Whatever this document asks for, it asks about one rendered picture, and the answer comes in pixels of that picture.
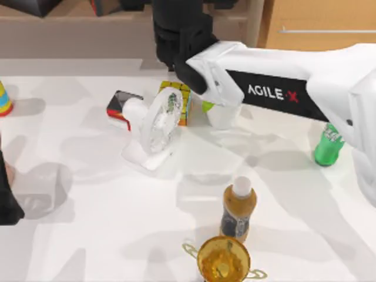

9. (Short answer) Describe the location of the long metal handle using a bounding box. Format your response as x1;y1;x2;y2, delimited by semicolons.
278;26;376;35

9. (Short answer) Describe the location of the pale wooden open shelf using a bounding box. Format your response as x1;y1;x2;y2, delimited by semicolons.
0;0;267;59

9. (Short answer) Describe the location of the wooden cupboard door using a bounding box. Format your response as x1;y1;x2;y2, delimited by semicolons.
256;0;376;54

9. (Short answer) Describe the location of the dark grey box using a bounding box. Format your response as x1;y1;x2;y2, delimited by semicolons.
0;0;64;19

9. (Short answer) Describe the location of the gold trophy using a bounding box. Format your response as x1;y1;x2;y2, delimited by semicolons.
182;236;268;282

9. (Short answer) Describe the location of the yellow bottle with white cap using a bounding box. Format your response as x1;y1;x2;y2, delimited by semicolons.
220;176;258;244

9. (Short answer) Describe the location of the stack of coloured rings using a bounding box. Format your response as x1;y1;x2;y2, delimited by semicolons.
0;80;14;118

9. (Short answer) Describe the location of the colourful puzzle cube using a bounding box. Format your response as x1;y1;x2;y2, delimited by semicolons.
158;80;193;127

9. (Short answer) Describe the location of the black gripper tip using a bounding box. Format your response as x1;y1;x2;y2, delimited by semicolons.
0;149;26;227

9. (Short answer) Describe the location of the white desk fan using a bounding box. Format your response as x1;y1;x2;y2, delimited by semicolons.
121;88;183;172

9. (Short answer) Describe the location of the white and green cup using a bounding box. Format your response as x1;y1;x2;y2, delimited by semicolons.
202;100;243;130

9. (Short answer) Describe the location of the green bottle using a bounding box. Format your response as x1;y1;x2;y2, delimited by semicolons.
314;123;346;168

